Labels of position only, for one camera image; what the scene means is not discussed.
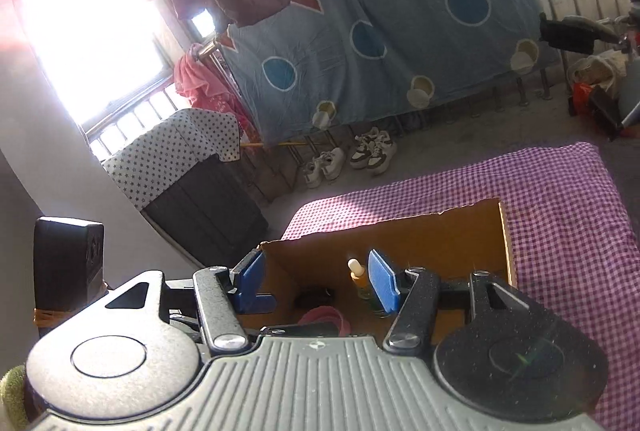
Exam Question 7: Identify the cardboard box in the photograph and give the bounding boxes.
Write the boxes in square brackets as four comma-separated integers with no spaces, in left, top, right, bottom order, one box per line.
[239,198,517,347]

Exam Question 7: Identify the metal railing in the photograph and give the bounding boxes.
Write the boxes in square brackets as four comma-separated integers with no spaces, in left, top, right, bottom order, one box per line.
[80,0,636,206]

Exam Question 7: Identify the blue printed blanket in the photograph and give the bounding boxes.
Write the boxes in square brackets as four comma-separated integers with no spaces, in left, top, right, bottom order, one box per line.
[220,0,561,146]

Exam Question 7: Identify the dark cabinet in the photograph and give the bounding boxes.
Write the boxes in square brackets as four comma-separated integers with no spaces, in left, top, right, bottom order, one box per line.
[141,153,271,254]

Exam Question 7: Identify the grey oval leg pad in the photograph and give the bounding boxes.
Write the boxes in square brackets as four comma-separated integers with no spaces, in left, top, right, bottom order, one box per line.
[619,76,640,126]

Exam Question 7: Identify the pink bowl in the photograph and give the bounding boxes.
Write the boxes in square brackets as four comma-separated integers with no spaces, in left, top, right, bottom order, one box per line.
[297,306,351,338]

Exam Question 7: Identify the pink clothes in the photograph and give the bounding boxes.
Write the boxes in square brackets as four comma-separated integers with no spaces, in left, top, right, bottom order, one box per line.
[173,43,253,134]

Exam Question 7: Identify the beige bag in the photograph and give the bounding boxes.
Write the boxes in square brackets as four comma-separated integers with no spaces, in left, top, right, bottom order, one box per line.
[567,51,631,96]

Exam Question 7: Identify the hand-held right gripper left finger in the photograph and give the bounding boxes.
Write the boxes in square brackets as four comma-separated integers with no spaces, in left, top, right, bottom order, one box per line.
[102,248,277,354]

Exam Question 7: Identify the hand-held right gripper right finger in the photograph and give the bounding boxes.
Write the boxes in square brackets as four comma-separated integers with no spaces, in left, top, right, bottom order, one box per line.
[367,249,531,354]

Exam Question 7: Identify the red plastic bag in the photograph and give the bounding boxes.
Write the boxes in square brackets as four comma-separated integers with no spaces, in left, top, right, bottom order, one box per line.
[570,83,593,114]

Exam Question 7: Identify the purple checked cloth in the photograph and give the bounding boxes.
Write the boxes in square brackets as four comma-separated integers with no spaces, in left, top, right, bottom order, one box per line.
[281,142,640,431]

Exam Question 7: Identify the olive green fuzzy cloth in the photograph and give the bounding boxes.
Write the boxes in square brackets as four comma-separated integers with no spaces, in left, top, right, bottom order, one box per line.
[0,363,32,431]

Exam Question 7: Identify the star patterned cloth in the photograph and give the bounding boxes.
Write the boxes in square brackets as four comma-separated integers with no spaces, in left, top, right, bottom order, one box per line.
[101,108,241,212]

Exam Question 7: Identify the black round object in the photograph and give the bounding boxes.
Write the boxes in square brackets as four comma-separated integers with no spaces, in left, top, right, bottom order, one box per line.
[295,288,335,307]

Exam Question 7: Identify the green dropper bottle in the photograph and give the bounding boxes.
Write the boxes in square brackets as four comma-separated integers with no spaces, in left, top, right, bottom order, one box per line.
[347,258,373,302]

